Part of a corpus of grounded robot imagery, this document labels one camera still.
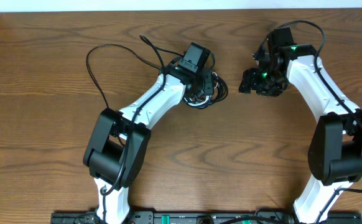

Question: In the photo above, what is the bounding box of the thick black cable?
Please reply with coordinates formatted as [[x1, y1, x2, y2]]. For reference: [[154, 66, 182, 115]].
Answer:
[[182, 71, 230, 110]]

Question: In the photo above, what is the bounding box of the thin black cable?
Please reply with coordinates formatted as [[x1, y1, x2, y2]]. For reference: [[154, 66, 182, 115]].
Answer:
[[85, 43, 163, 110]]

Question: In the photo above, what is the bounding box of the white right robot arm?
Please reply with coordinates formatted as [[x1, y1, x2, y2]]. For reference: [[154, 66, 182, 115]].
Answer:
[[239, 27, 362, 223]]

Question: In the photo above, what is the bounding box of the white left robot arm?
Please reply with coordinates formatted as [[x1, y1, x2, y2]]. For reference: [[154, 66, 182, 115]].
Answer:
[[83, 43, 215, 223]]

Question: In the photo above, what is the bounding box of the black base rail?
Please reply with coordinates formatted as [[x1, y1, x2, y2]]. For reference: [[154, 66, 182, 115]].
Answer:
[[50, 210, 362, 224]]

